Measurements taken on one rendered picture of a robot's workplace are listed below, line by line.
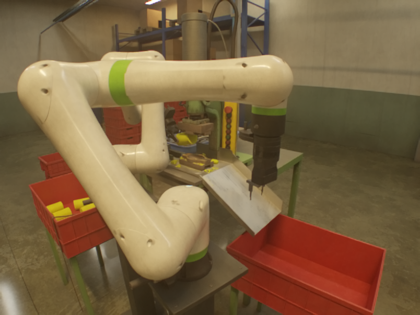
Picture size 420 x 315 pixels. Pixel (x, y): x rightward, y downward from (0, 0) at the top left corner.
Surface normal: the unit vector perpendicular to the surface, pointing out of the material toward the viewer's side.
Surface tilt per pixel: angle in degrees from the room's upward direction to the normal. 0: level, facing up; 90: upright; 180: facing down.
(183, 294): 0
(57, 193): 90
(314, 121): 90
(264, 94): 116
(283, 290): 90
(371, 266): 90
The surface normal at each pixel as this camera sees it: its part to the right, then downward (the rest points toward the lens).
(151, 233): 0.39, -0.30
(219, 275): 0.00, -0.95
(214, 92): -0.27, 0.72
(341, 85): -0.65, 0.24
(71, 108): 0.64, -0.22
